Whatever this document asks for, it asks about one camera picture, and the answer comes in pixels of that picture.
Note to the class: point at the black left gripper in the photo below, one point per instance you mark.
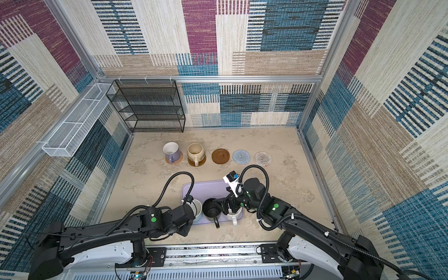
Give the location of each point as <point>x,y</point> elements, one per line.
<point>188,228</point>

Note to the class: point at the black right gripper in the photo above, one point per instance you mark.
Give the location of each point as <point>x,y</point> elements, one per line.
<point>232,200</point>

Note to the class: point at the black ceramic mug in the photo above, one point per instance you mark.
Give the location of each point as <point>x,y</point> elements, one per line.
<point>211,211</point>

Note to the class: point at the white ceramic mug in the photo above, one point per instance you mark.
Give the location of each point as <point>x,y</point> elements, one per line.
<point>234,217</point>

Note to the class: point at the light blue handled mug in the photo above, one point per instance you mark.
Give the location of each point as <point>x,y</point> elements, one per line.
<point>197,209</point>

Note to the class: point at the brown wooden round coaster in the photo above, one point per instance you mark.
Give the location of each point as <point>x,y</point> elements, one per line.
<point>220,156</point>

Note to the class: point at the blue-grey woven round coaster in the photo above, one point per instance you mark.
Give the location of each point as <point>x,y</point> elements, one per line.
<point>241,157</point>

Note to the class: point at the beige ceramic mug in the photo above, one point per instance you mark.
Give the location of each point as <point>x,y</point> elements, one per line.
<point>196,154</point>

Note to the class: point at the clear patterned glass coaster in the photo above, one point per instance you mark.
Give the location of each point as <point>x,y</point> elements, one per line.
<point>263,159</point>

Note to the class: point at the tan wicker round coaster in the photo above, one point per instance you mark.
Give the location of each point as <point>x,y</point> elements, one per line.
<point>173,162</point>

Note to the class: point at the lavender mug white inside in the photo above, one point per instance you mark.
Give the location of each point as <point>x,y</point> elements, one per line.
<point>171,150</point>

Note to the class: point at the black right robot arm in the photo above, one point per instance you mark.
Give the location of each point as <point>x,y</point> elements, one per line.
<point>303,239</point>

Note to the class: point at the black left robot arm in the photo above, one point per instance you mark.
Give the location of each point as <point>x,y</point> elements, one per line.
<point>56,244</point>

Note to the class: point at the lavender plastic tray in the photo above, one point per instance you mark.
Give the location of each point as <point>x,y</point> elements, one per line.
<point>205,190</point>

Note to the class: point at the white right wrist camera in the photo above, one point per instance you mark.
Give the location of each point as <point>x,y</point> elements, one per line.
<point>233,180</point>

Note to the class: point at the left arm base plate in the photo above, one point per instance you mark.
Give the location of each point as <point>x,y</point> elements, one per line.
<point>149,257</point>

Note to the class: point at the aluminium front rail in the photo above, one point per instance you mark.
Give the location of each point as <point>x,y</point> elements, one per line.
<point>215,261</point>

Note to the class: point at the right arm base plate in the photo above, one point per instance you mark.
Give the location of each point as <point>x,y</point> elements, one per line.
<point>273,253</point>

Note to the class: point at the black wire mesh shelf rack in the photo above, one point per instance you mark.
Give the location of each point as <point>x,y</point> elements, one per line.
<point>148,105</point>

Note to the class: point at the white wire mesh wall basket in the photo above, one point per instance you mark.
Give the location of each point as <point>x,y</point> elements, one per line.
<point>71,133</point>

